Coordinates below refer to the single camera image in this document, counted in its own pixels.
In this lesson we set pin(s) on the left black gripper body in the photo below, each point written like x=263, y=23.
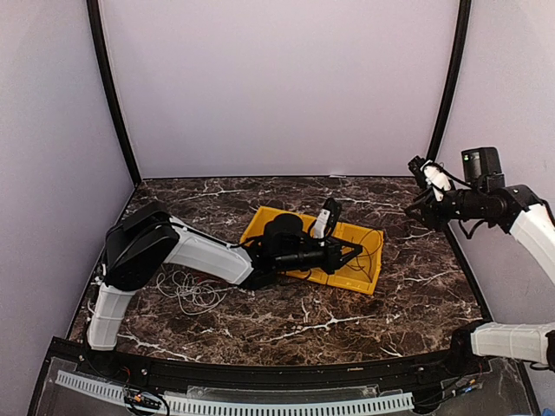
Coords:
x=333, y=247

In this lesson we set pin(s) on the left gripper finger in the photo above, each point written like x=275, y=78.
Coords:
x=351, y=249
x=347, y=257

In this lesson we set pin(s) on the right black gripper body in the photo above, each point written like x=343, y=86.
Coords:
x=433, y=213

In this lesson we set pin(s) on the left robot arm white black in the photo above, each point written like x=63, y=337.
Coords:
x=139, y=244

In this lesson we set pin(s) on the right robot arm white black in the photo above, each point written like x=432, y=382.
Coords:
x=483, y=197

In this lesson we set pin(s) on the yellow bin middle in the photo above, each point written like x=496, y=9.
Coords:
x=314, y=274

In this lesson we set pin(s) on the yellow bin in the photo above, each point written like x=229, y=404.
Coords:
x=360, y=275
x=314, y=274
x=256, y=225

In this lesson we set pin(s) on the yellow bin right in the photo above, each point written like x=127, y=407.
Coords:
x=360, y=275

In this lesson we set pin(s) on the yellow bin left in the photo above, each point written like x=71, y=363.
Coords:
x=256, y=225

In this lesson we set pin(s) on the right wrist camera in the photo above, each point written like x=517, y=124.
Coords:
x=430, y=177

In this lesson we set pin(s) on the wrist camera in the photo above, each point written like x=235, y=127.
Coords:
x=430, y=177
x=325, y=223

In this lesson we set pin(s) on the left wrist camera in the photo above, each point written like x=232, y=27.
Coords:
x=325, y=223

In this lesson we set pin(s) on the right black frame post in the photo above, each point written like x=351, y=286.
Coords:
x=451, y=80

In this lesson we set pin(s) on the black frame post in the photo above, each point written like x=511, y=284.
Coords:
x=112, y=99
x=451, y=80

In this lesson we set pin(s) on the black front rail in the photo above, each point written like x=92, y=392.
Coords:
x=425, y=375

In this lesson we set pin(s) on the white slotted cable duct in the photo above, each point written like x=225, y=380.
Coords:
x=204, y=402

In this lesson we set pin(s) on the left black frame post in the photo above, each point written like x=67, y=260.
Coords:
x=112, y=99

